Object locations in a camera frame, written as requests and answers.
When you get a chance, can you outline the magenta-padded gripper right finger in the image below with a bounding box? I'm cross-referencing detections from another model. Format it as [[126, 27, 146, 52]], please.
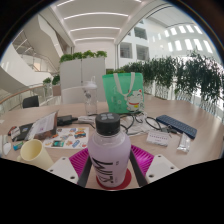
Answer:
[[128, 144, 181, 188]]

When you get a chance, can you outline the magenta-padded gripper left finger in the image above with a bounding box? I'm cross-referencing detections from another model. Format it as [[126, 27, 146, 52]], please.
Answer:
[[46, 147, 94, 188]]

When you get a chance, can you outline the lilac drink bottle black cap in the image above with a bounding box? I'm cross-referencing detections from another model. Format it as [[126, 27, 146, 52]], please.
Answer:
[[87, 112, 132, 188]]

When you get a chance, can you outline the clear plastic water bottle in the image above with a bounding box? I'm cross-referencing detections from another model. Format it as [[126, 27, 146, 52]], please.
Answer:
[[82, 79, 99, 116]]

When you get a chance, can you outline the white sticker sheet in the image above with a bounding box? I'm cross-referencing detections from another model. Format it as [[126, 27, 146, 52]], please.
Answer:
[[43, 126, 90, 150]]

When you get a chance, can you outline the flat white box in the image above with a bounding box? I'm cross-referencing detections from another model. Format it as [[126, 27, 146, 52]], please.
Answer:
[[145, 130, 170, 147]]

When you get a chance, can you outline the clear plastic packet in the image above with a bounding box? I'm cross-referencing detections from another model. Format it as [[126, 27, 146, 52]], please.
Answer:
[[176, 132, 192, 153]]

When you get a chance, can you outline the cream yellow mug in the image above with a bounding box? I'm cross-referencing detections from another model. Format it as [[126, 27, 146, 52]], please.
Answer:
[[16, 138, 54, 170]]

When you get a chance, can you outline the flat round red coaster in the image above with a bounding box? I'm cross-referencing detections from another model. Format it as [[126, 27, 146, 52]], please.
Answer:
[[95, 168, 133, 191]]

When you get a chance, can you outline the dark blue keyboard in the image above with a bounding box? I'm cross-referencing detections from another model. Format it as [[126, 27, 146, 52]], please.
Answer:
[[155, 114, 198, 140]]

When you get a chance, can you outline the tablet in brown case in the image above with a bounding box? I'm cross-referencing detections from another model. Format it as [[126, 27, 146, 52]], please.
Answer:
[[24, 110, 59, 141]]

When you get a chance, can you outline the black power bank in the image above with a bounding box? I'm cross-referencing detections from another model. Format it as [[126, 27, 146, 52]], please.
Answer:
[[56, 114, 79, 127]]

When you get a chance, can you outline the teal marker pen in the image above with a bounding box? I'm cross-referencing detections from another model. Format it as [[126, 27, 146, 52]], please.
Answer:
[[12, 141, 25, 152]]

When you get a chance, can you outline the black notebook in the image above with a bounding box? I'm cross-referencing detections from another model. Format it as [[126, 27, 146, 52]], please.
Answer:
[[14, 122, 34, 142]]

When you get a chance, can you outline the white card packet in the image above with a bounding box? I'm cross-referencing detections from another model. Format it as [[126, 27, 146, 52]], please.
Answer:
[[9, 126, 22, 141]]

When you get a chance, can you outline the white computer mouse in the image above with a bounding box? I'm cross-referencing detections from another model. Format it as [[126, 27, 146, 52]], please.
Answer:
[[1, 134, 13, 157]]

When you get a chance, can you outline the white chair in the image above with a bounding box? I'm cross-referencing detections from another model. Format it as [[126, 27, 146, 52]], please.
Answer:
[[61, 85, 88, 105]]

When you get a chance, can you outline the black chair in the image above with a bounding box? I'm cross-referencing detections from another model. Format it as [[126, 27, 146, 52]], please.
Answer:
[[22, 95, 40, 109]]

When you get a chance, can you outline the green tote bag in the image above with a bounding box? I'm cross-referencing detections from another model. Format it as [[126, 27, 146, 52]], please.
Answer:
[[101, 71, 146, 115]]

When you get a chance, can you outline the planter box with plants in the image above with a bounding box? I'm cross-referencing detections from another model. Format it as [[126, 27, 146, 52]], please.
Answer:
[[42, 74, 62, 98]]

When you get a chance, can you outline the white cabinet with plants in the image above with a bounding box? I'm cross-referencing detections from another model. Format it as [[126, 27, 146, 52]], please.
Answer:
[[59, 50, 108, 98]]

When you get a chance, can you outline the row of green hedge plants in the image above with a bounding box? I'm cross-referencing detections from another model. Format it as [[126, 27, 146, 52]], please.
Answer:
[[106, 51, 224, 114]]

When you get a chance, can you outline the tangle of black cables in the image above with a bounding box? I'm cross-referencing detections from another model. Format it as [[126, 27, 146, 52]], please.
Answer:
[[119, 111, 165, 136]]

